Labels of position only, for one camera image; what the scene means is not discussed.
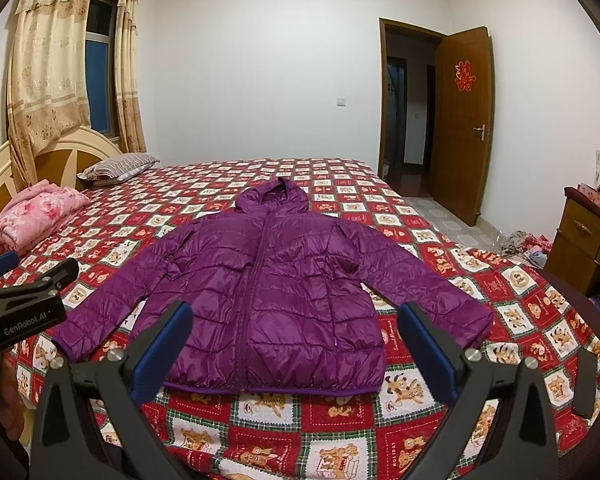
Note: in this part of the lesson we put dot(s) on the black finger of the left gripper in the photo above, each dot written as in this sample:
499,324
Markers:
57,278

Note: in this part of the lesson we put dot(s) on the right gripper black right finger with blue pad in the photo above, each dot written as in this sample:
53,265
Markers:
519,444

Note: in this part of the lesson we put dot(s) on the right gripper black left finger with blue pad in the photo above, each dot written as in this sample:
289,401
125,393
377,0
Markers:
89,423

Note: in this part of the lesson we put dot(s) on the purple puffer jacket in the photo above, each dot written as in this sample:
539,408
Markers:
281,297

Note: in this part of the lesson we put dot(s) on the clothes pile on floor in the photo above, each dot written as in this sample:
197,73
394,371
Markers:
526,247

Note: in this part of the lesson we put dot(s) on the pink floral folded quilt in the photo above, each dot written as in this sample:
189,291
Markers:
35,213

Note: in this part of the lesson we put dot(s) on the black phone on bed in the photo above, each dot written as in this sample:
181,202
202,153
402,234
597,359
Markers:
584,392

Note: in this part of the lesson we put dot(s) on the striped grey pillow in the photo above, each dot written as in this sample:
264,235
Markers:
117,169

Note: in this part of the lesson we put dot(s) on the red patchwork bear bedspread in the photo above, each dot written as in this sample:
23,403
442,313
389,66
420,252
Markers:
270,435

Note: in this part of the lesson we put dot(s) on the cream wooden headboard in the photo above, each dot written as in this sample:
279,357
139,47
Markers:
60,163

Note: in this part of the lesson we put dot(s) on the beige curtain left panel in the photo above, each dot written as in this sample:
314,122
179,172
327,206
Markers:
46,84

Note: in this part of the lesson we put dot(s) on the beige curtain panel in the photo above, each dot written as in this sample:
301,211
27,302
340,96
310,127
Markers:
125,78
46,84

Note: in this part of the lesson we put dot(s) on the beige curtain right panel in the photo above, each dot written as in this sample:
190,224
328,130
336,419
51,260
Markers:
125,78

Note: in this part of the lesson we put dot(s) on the dark wooden dresser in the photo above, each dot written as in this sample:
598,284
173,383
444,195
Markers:
575,254

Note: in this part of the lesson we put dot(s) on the window with blue pane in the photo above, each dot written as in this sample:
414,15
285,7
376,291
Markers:
99,67

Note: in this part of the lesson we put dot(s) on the brown wooden door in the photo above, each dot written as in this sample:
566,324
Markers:
460,161

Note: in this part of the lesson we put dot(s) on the red paper door decoration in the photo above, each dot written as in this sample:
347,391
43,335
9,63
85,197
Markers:
464,76

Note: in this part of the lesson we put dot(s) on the metal door handle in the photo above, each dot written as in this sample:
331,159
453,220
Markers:
482,132

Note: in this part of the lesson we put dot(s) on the brown door frame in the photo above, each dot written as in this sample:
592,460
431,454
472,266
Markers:
408,97

